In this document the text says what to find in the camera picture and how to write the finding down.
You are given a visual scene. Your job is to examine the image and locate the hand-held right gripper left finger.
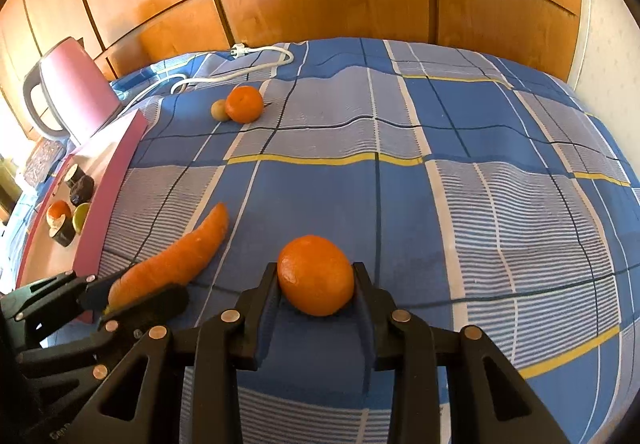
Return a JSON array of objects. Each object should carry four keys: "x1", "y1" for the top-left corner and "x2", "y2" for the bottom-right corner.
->
[{"x1": 65, "y1": 263, "x2": 279, "y2": 444}]

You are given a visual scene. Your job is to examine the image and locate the white power cable with plug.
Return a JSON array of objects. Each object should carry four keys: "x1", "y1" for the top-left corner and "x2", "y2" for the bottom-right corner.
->
[{"x1": 115, "y1": 43, "x2": 295, "y2": 98}]

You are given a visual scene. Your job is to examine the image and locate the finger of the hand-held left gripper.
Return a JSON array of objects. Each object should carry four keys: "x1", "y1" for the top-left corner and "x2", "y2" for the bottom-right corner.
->
[
  {"x1": 0, "y1": 269, "x2": 128, "y2": 350},
  {"x1": 17, "y1": 283, "x2": 190, "y2": 377}
]

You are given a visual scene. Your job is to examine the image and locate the dark whole beetroot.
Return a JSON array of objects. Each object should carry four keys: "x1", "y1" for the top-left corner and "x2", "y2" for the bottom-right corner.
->
[{"x1": 70, "y1": 175, "x2": 95, "y2": 205}]

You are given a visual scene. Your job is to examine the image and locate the large orange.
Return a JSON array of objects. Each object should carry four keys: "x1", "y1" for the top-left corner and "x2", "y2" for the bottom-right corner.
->
[{"x1": 46, "y1": 199, "x2": 72, "y2": 227}]

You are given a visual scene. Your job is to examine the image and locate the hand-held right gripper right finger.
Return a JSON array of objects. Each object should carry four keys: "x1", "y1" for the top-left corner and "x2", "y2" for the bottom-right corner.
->
[{"x1": 352, "y1": 262, "x2": 571, "y2": 444}]

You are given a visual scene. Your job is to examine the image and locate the brown patterned box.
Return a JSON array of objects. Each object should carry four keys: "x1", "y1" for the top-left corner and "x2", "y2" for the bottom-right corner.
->
[{"x1": 22, "y1": 139, "x2": 66, "y2": 187}]

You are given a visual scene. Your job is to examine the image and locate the pink electric kettle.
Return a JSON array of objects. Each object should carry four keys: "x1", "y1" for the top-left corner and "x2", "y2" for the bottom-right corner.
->
[{"x1": 22, "y1": 37, "x2": 123, "y2": 147}]

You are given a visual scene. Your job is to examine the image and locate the green tomato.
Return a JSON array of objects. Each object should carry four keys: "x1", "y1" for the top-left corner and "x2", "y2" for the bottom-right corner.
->
[{"x1": 71, "y1": 202, "x2": 92, "y2": 232}]

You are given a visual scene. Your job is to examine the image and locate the pink tray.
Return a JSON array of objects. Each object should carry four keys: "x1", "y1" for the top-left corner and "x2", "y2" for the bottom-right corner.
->
[{"x1": 10, "y1": 108, "x2": 149, "y2": 295}]

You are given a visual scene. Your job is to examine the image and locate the round tangerine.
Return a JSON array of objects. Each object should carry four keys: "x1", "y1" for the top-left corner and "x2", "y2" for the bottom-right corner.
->
[{"x1": 224, "y1": 85, "x2": 264, "y2": 123}]

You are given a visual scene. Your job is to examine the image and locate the orange carrot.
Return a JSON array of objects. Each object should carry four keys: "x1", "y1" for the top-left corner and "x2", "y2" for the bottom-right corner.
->
[{"x1": 107, "y1": 203, "x2": 230, "y2": 310}]

